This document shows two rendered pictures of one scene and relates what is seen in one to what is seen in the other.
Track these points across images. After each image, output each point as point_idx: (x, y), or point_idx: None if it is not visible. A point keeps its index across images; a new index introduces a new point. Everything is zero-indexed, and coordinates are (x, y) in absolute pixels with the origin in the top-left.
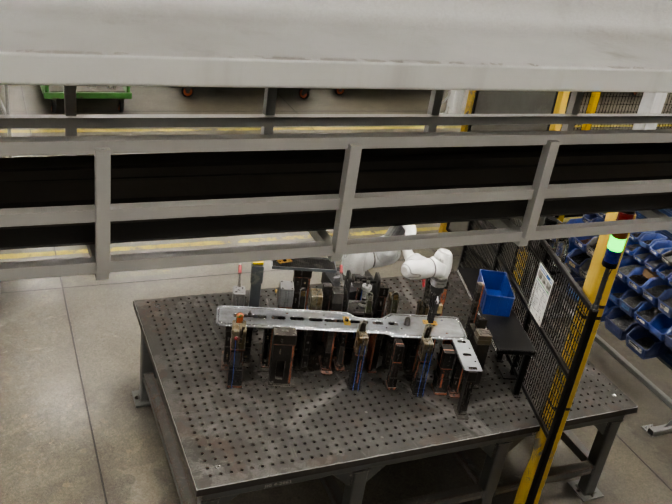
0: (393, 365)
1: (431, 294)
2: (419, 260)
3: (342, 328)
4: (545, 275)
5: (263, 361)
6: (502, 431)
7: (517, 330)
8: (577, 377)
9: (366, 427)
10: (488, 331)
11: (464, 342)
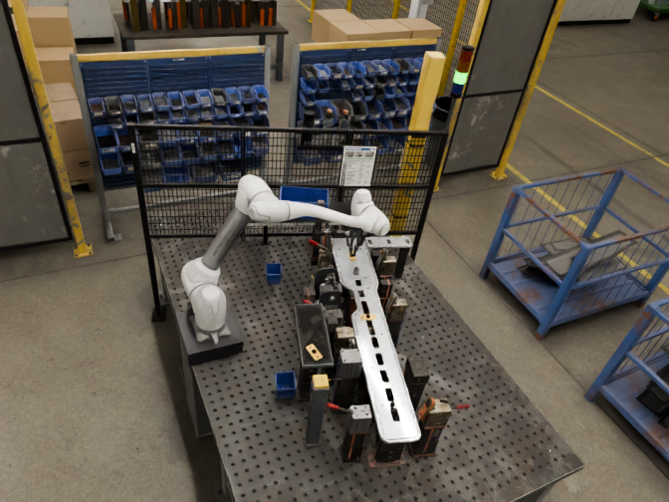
0: (387, 300)
1: (354, 235)
2: (378, 213)
3: (383, 321)
4: (359, 149)
5: None
6: (410, 257)
7: (345, 205)
8: None
9: (443, 338)
10: None
11: (318, 253)
